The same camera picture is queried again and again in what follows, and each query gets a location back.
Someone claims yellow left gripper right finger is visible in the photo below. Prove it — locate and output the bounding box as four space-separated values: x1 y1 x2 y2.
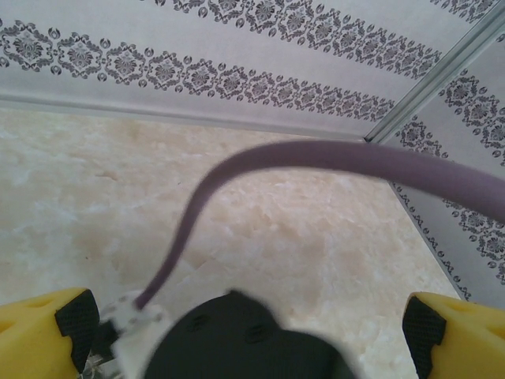
401 291 505 379

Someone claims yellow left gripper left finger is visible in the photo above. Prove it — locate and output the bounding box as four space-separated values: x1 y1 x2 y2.
0 287 101 379

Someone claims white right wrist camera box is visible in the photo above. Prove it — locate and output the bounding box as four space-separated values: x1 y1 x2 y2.
100 290 170 379

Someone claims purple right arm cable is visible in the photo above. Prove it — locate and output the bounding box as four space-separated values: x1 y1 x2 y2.
133 140 505 311

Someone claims aluminium wall base strip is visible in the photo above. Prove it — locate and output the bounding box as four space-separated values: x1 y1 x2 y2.
0 88 370 143

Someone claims aluminium right corner post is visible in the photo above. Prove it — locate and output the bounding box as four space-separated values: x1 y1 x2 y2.
365 15 505 144

